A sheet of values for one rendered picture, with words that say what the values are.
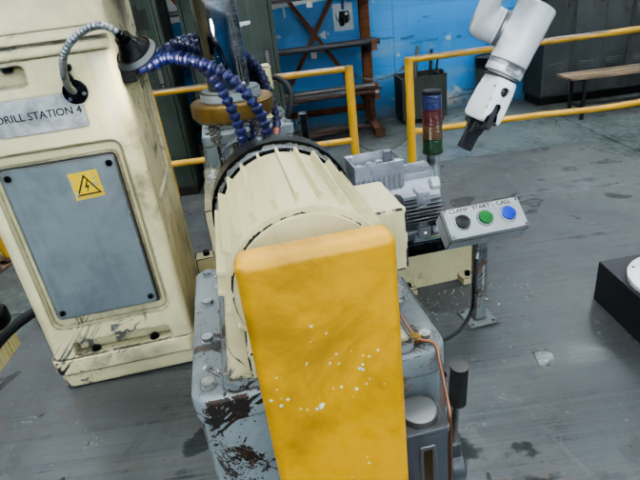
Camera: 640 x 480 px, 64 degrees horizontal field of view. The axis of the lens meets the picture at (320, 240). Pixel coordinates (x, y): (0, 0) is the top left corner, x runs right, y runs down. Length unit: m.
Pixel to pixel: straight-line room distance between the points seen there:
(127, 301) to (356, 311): 0.77
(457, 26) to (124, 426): 5.89
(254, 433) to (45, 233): 0.64
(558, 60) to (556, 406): 5.65
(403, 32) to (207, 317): 5.79
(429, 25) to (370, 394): 6.02
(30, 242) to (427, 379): 0.79
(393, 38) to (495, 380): 5.48
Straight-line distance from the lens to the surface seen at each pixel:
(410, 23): 6.33
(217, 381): 0.58
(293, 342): 0.43
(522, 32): 1.23
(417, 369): 0.59
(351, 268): 0.40
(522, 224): 1.12
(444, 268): 1.35
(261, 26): 4.25
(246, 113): 1.08
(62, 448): 1.16
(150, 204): 1.04
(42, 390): 1.33
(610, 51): 6.77
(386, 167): 1.21
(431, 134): 1.59
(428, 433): 0.59
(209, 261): 1.39
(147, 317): 1.15
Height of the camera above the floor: 1.53
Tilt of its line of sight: 26 degrees down
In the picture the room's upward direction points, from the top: 7 degrees counter-clockwise
